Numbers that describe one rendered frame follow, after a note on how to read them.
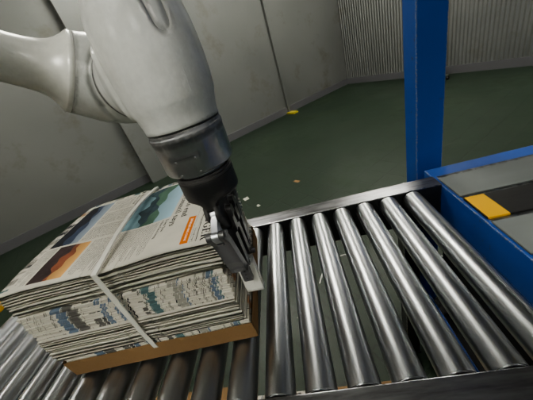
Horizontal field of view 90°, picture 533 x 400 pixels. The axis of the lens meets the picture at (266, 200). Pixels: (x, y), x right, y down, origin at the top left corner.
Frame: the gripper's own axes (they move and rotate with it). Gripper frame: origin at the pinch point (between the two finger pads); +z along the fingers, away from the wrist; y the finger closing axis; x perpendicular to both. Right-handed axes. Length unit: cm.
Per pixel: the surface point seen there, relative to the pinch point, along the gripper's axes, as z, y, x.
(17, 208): 50, -242, -336
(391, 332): 13.0, 5.7, 20.2
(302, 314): 13.3, -0.4, 6.1
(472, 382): 13.0, 13.9, 27.4
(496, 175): 13, -31, 60
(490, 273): 13.0, -2.0, 40.0
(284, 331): 13.5, 2.2, 2.4
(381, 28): 2, -554, 215
